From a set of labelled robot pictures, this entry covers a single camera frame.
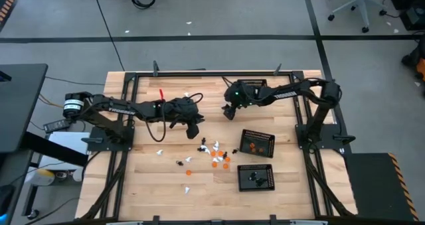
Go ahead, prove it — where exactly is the black power adapter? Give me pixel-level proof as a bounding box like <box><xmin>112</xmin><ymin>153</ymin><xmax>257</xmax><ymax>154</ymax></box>
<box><xmin>42</xmin><ymin>118</ymin><xmax>72</xmax><ymax>134</ymax></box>

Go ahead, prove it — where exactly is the black desk crossbar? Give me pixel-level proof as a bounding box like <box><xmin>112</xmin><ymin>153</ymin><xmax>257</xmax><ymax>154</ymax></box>
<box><xmin>19</xmin><ymin>131</ymin><xmax>90</xmax><ymax>168</ymax></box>

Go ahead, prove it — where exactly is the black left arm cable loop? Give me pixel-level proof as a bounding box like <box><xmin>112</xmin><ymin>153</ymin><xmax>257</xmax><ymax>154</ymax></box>
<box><xmin>144</xmin><ymin>100</ymin><xmax>167</xmax><ymax>143</ymax></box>

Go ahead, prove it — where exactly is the black stand with caster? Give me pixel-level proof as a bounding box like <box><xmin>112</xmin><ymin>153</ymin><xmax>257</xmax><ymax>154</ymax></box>
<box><xmin>20</xmin><ymin>184</ymin><xmax>41</xmax><ymax>221</ymax></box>

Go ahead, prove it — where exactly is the white flat box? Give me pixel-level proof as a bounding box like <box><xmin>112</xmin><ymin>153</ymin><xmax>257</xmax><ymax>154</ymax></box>
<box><xmin>48</xmin><ymin>131</ymin><xmax>91</xmax><ymax>173</ymax></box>

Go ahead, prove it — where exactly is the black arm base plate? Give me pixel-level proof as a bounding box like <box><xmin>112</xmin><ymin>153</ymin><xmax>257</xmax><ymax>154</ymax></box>
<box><xmin>294</xmin><ymin>123</ymin><xmax>357</xmax><ymax>152</ymax></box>
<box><xmin>81</xmin><ymin>126</ymin><xmax>134</xmax><ymax>152</ymax></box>

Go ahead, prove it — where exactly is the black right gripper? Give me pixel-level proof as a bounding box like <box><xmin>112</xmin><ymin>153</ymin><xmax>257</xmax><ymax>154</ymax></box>
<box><xmin>221</xmin><ymin>85</ymin><xmax>249</xmax><ymax>121</ymax></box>

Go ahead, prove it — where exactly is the black left camera cable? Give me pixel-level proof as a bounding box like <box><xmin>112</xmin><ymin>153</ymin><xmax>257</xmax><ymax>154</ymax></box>
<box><xmin>185</xmin><ymin>92</ymin><xmax>205</xmax><ymax>104</ymax></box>

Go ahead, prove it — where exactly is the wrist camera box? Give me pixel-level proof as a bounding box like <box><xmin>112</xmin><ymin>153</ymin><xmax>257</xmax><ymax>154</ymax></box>
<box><xmin>169</xmin><ymin>97</ymin><xmax>195</xmax><ymax>112</ymax></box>
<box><xmin>232</xmin><ymin>81</ymin><xmax>250</xmax><ymax>95</ymax></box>

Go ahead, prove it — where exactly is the yellow cable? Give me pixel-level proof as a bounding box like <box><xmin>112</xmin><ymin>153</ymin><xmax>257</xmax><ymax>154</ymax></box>
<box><xmin>38</xmin><ymin>94</ymin><xmax>62</xmax><ymax>109</ymax></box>

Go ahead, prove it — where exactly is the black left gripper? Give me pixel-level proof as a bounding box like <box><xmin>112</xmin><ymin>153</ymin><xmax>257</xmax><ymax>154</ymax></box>
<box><xmin>172</xmin><ymin>98</ymin><xmax>206</xmax><ymax>140</ymax></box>

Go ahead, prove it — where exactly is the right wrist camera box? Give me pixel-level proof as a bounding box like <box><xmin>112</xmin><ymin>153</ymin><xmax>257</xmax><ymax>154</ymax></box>
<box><xmin>232</xmin><ymin>81</ymin><xmax>250</xmax><ymax>95</ymax></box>

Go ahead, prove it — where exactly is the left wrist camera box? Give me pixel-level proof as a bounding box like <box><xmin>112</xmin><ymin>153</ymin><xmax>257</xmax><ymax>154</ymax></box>
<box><xmin>169</xmin><ymin>97</ymin><xmax>195</xmax><ymax>112</ymax></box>

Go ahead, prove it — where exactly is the black equipment case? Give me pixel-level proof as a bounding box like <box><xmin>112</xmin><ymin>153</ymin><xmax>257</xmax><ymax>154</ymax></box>
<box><xmin>388</xmin><ymin>0</ymin><xmax>425</xmax><ymax>32</ymax></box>

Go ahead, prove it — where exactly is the yellow white container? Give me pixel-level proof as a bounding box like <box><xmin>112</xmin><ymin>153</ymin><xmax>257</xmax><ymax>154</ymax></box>
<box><xmin>25</xmin><ymin>168</ymin><xmax>56</xmax><ymax>187</ymax></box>

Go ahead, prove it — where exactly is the grey office chair base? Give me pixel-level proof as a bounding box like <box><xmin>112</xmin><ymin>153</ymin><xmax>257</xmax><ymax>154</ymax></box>
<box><xmin>326</xmin><ymin>0</ymin><xmax>388</xmax><ymax>34</ymax></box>

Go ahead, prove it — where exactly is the black desk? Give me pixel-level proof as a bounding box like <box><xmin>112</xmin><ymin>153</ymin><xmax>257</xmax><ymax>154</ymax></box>
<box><xmin>0</xmin><ymin>63</ymin><xmax>49</xmax><ymax>154</ymax></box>

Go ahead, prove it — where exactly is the long black floor cable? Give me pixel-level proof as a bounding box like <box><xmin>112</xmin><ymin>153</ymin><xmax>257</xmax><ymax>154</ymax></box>
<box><xmin>90</xmin><ymin>0</ymin><xmax>126</xmax><ymax>72</ymax></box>

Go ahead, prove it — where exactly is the black platform hazard stripe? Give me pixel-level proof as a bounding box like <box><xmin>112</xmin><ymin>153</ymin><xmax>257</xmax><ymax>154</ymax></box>
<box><xmin>343</xmin><ymin>151</ymin><xmax>421</xmax><ymax>222</ymax></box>

